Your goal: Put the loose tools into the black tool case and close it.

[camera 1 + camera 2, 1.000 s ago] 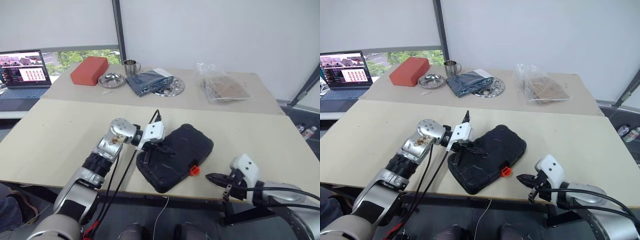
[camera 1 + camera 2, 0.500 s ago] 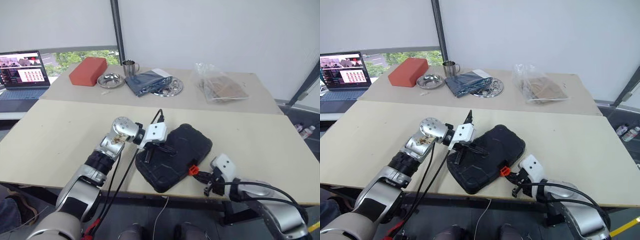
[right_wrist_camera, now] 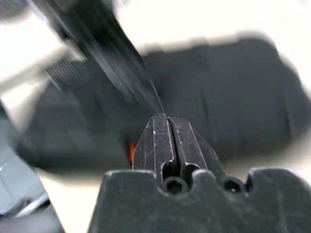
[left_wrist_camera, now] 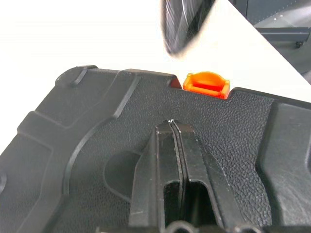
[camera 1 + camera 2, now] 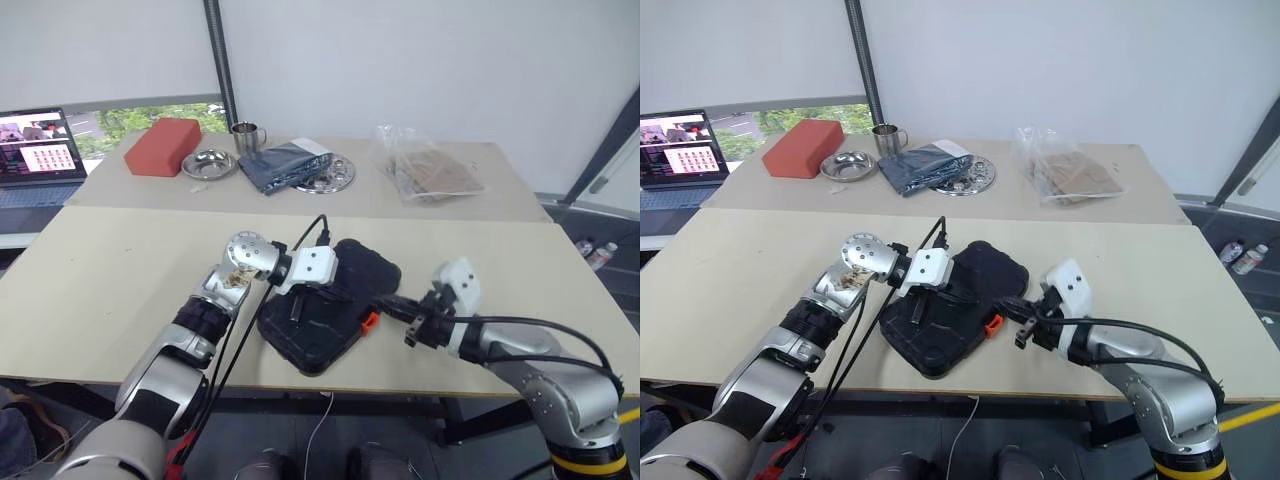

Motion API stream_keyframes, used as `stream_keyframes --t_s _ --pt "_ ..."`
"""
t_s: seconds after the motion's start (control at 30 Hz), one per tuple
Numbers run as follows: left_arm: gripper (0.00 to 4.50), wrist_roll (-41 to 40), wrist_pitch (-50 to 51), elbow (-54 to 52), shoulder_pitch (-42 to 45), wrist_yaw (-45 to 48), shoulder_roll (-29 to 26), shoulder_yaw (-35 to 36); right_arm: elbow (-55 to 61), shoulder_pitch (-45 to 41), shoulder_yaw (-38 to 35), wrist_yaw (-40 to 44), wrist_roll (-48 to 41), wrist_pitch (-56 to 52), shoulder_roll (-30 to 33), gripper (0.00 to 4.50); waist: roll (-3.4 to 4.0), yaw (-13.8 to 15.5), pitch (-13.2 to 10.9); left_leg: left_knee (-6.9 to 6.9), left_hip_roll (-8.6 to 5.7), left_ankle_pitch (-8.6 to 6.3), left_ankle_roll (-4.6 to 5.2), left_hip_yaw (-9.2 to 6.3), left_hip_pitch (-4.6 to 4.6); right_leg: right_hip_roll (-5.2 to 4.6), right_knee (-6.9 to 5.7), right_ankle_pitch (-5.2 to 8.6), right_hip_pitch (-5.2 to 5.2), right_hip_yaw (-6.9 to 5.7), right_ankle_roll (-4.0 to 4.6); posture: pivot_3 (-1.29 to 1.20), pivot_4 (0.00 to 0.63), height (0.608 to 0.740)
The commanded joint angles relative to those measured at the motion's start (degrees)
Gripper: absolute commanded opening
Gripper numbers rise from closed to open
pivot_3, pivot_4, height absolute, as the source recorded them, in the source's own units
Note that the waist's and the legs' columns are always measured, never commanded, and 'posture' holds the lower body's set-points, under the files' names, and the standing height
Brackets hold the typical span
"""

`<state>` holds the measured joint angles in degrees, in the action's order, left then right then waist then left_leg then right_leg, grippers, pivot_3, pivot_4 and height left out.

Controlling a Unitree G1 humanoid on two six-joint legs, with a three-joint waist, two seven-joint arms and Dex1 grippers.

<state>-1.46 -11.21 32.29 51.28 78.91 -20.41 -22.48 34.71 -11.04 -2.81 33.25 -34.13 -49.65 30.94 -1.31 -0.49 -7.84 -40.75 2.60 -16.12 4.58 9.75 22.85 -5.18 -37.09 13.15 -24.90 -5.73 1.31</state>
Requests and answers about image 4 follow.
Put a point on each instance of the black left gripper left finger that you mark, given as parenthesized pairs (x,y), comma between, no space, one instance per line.
(145,194)

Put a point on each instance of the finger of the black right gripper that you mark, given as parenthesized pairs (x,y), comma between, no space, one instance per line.
(200,17)
(173,26)

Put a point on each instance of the black plastic tool case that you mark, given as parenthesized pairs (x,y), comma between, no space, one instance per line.
(73,121)

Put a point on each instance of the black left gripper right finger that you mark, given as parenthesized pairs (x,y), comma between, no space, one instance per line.
(211,184)

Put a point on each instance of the orange case latch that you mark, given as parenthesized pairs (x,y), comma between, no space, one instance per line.
(206,85)

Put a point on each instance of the grey metal frame with caster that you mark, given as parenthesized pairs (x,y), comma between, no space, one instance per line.
(279,32)

